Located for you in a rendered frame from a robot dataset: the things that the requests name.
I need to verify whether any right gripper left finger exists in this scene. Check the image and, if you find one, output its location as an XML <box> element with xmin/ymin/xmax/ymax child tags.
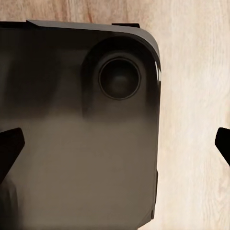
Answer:
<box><xmin>0</xmin><ymin>127</ymin><xmax>25</xmax><ymax>185</ymax></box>

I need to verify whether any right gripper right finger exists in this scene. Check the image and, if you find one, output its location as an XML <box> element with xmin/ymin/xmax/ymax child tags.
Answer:
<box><xmin>215</xmin><ymin>127</ymin><xmax>230</xmax><ymax>166</ymax></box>

